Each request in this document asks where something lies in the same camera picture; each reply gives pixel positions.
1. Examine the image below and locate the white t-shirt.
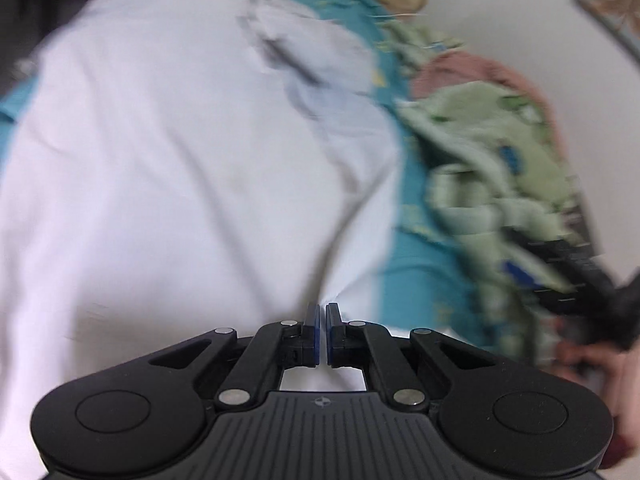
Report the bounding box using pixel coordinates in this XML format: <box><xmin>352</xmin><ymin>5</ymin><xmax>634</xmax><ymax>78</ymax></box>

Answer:
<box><xmin>0</xmin><ymin>0</ymin><xmax>461</xmax><ymax>480</ymax></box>

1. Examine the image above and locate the person's right hand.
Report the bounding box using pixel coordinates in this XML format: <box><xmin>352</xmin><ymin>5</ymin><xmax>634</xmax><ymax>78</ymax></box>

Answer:
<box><xmin>551</xmin><ymin>340</ymin><xmax>639</xmax><ymax>469</ymax></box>

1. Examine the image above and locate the teal patterned bed sheet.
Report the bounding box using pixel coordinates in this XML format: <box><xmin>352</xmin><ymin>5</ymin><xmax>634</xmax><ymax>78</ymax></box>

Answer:
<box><xmin>0</xmin><ymin>0</ymin><xmax>497</xmax><ymax>356</ymax></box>

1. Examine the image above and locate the green and pink blanket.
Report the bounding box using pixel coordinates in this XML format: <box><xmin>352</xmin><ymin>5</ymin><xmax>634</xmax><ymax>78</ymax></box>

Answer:
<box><xmin>383</xmin><ymin>21</ymin><xmax>591</xmax><ymax>365</ymax></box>

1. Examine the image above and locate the leaf wall painting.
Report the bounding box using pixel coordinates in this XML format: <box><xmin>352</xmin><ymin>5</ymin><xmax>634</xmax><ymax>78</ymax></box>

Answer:
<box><xmin>574</xmin><ymin>0</ymin><xmax>640</xmax><ymax>63</ymax></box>

